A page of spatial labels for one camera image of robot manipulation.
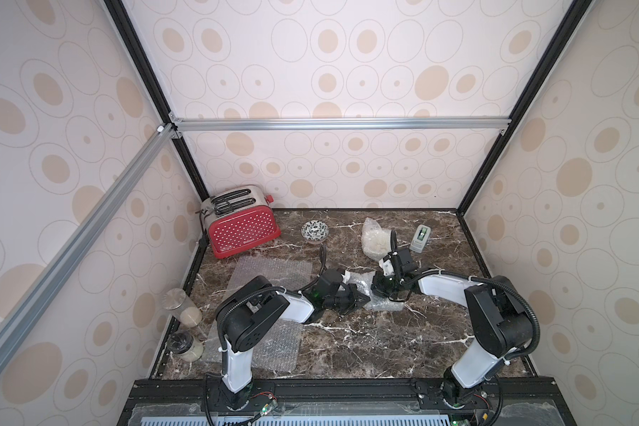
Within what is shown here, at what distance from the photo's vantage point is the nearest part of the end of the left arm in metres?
0.74

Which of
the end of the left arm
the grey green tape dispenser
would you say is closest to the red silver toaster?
the end of the left arm

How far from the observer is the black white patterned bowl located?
1110 mm

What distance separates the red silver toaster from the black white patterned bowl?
0.13 m

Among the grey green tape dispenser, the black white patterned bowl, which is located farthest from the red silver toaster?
the grey green tape dispenser

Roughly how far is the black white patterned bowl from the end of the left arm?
0.34 m

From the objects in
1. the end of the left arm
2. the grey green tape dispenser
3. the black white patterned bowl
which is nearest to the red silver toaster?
the black white patterned bowl

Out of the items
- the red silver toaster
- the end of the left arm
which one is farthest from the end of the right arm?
the red silver toaster

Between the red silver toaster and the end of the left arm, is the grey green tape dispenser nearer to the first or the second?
the end of the left arm

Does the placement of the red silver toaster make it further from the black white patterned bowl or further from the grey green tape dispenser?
the grey green tape dispenser

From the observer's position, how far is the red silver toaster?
3.13 feet

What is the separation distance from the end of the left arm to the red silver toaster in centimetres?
37

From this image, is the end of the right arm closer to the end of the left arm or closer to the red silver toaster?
the end of the left arm

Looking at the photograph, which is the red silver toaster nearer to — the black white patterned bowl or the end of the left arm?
the black white patterned bowl
